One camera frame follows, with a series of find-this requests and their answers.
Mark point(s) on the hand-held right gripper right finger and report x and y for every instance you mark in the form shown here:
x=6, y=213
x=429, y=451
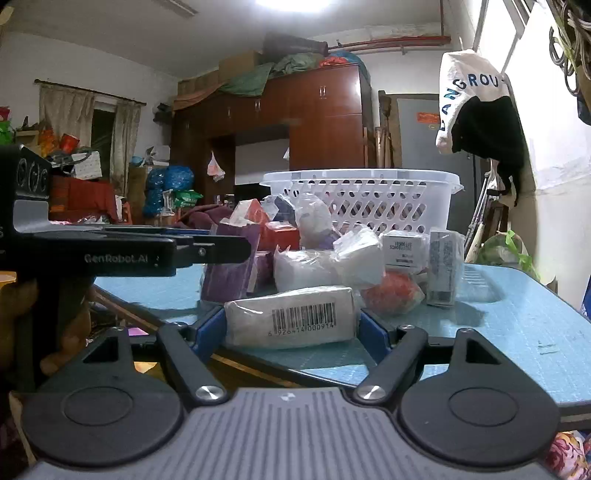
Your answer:
x=373, y=333

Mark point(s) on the floral cloth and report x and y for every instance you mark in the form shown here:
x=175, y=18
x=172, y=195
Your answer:
x=570, y=454

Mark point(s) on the white barcode packet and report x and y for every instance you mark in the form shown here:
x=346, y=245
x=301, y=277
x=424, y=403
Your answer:
x=291, y=316

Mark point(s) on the blue plastic bags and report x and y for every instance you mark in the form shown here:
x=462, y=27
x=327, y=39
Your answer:
x=168, y=184

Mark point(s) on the white patterned box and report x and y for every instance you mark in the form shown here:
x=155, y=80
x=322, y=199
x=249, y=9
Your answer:
x=88, y=165

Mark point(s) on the red cloth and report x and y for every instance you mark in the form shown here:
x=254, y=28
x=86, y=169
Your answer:
x=83, y=198

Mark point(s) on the green leafy bag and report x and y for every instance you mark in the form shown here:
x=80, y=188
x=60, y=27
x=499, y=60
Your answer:
x=503, y=251

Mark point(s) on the red cup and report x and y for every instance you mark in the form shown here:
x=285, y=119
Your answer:
x=69, y=141

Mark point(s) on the green tarp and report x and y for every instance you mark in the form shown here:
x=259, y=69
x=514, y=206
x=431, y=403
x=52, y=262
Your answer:
x=258, y=76

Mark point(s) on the clear wrapped tissue packet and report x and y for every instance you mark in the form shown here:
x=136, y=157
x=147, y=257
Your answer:
x=360, y=256

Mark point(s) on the beige curtain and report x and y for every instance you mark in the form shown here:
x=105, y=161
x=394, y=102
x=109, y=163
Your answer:
x=125, y=143
x=64, y=115

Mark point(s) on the white plastic laundry basket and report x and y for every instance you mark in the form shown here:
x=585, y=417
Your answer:
x=369, y=198

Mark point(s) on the red ball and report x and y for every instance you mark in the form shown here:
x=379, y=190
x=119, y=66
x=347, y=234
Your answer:
x=392, y=293

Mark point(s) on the small hanging plastic bag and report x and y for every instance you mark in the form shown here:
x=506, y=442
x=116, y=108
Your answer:
x=216, y=167

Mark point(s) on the ceiling light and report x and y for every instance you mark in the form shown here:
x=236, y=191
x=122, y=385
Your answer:
x=293, y=2

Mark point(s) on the red ceiling pipe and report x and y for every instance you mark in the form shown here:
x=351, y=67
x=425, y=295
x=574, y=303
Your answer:
x=397, y=42

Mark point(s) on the small white printed box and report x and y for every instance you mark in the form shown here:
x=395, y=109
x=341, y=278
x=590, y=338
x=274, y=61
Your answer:
x=406, y=251

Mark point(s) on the grey door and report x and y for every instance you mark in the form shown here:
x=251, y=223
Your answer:
x=415, y=143

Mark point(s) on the small lilac box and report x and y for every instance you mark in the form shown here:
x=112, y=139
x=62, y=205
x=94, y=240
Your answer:
x=279, y=207

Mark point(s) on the person's left hand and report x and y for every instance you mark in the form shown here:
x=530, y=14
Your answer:
x=18, y=318

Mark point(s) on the cardboard box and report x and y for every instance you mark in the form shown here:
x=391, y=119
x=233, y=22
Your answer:
x=238, y=62

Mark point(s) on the white lettered hanging bag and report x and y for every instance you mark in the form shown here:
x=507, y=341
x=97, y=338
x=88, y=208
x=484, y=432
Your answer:
x=461, y=76

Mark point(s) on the curtain rod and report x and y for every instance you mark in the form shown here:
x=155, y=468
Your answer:
x=87, y=91

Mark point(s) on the large white plastic packet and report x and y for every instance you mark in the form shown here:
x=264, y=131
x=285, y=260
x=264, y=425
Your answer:
x=304, y=270

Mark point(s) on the teal cutting mat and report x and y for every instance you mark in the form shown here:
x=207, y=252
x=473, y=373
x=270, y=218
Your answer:
x=498, y=323

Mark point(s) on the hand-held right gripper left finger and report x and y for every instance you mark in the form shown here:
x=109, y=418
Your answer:
x=208, y=330

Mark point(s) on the purple box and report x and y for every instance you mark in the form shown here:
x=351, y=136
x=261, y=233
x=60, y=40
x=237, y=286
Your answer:
x=228, y=272

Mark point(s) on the brown wooden wardrobe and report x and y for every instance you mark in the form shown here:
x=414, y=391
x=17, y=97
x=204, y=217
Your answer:
x=318, y=106

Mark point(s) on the tall white printed box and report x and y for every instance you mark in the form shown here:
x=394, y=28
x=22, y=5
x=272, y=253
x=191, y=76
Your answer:
x=443, y=267

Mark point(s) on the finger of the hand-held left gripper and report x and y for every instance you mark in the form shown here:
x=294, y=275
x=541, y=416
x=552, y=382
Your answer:
x=221, y=251
x=152, y=229

